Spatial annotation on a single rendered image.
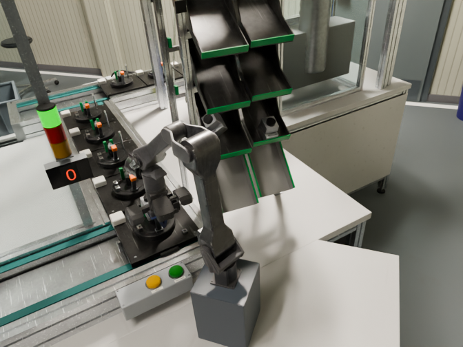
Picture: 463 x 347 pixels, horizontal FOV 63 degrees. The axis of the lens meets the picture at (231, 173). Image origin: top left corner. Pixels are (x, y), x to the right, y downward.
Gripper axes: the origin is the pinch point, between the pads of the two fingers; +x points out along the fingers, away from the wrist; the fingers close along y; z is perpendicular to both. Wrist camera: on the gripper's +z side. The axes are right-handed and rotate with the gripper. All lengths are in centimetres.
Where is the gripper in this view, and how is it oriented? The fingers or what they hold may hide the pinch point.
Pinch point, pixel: (162, 218)
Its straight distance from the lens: 114.2
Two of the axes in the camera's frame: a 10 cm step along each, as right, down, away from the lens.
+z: 5.0, 4.7, -7.3
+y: 8.7, -3.3, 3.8
